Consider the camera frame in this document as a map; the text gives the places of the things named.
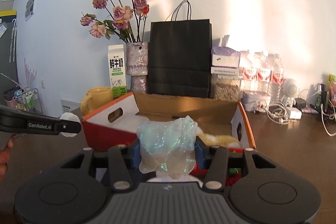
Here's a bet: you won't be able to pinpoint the iridescent clear plastic bag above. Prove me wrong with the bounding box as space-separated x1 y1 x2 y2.
137 116 198 180

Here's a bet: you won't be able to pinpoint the white round cap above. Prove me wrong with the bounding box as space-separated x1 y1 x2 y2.
60 112 81 138

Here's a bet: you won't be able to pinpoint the person's left hand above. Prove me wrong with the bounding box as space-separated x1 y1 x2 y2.
0 136 15 181

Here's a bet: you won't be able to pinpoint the orange plush toy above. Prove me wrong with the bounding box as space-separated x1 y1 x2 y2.
197 126 241 148

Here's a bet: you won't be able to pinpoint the red cardboard box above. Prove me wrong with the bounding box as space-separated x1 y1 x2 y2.
81 91 257 185

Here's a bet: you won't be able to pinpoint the yellow ceramic mug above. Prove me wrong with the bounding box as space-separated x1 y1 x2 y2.
80 87 113 115

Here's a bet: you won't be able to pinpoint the clear jar of seeds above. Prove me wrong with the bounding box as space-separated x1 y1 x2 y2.
214 75 242 102

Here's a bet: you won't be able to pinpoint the round white tin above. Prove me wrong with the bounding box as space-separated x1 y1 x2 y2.
241 90 270 113

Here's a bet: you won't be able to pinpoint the white flat box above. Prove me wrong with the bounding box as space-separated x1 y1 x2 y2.
211 67 239 79

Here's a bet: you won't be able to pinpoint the white green milk carton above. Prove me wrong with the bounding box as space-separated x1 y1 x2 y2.
108 44 127 99

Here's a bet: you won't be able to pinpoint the pack of water bottles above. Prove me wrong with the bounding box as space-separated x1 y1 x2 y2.
239 51 284 101

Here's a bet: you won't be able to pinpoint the purple tissue pack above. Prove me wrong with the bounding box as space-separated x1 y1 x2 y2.
211 35 241 68

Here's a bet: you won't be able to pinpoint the purple textured vase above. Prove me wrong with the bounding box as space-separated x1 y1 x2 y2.
126 42 149 93

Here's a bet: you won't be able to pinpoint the black paper shopping bag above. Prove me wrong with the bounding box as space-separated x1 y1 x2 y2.
147 0 213 98

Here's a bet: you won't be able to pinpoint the small white fan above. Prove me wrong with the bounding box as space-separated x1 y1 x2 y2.
280 79 299 107

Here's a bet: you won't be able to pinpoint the dark bottle on table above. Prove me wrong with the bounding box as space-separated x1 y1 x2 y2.
315 84 329 114

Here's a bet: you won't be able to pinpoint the colourful snack packet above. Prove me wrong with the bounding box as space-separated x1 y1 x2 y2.
329 75 336 107

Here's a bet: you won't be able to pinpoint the wire rack with items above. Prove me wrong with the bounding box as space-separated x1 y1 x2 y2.
3 87 43 114

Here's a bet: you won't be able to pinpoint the white leaflet by wall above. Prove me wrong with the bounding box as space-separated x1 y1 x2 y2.
60 100 80 113

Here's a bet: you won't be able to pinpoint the white charger and cables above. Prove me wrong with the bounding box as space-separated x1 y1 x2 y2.
258 97 336 138

